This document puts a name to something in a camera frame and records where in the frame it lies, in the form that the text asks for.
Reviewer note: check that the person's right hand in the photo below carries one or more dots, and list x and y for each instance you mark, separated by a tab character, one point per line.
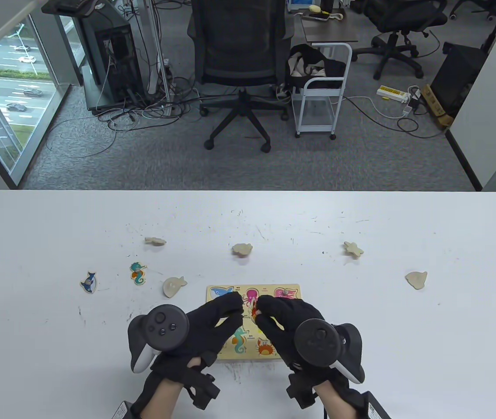
282	318

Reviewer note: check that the person's left hand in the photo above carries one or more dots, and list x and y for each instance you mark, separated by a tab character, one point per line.
213	325

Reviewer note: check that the pink squid puzzle piece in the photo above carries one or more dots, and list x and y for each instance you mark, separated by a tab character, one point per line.
280	293

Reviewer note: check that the red crab puzzle piece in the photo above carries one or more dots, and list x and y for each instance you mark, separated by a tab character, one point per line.
254	312

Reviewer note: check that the wooden puzzle frame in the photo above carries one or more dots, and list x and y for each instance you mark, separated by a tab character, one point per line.
230	291

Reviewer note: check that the wooden whale puzzle piece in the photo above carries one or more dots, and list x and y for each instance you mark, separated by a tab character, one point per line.
173	287

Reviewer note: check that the pink octopus puzzle piece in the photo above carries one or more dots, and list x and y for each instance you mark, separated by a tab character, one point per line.
242	249

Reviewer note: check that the teal seahorse puzzle piece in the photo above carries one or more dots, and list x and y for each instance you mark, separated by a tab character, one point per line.
138	273

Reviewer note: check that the yellow starfish puzzle piece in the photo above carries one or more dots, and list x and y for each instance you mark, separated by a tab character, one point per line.
353	249

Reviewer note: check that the wooden turtle puzzle piece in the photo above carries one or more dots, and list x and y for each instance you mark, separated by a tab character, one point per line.
155	241

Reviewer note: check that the blue shark puzzle piece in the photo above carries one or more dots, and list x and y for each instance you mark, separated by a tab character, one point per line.
88	282

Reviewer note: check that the striped fish puzzle piece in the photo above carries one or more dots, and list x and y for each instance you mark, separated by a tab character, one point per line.
416	279

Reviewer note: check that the person's right forearm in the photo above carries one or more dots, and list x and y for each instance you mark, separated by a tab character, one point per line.
335	403

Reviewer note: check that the black right hand controller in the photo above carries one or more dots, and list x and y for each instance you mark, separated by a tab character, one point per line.
317	342

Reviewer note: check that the black hand controller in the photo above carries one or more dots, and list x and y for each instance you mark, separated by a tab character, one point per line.
167	327
317	342

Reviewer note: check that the black left hand controller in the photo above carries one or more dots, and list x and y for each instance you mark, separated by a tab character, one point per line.
167	327

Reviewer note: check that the white rolling cart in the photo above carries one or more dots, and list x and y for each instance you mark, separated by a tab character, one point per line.
319	130

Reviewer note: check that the white yellow power strip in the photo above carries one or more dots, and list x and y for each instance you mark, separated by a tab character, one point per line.
391	92

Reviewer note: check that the black and beige bag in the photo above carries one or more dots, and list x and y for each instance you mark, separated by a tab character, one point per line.
313	65

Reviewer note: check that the white plug adapter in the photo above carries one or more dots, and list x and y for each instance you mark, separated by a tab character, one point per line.
413	94

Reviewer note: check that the cardboard box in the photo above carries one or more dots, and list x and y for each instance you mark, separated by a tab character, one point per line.
437	107

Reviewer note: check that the white rig pole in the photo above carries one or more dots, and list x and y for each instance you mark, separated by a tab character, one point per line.
159	56

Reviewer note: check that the black mesh office chair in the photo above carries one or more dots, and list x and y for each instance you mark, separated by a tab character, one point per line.
239	48

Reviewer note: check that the black computer tower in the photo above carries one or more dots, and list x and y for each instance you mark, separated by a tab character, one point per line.
114	65

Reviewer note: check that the brown side table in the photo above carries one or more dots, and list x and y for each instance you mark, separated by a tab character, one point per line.
330	30

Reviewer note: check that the black case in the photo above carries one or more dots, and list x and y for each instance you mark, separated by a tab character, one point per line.
457	76

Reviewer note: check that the pale yellow curved object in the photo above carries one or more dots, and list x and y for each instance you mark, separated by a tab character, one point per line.
337	16

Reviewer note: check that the glass window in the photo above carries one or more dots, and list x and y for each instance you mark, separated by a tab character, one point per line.
8	96

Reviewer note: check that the yellow round object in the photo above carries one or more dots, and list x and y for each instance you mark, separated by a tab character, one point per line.
315	8

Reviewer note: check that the blue white box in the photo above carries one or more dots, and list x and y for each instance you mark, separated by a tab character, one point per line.
300	4

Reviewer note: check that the black bottle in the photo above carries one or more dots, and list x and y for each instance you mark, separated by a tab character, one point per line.
326	4

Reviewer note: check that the black monitor stand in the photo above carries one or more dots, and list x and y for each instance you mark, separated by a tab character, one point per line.
71	6

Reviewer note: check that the black left wrist camera module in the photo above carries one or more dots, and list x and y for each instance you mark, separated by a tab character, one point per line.
121	410

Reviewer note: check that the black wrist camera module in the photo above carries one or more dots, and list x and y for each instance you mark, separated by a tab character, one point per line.
376	408
121	410

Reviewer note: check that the black right wrist camera module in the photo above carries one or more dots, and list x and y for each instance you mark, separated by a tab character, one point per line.
376	408

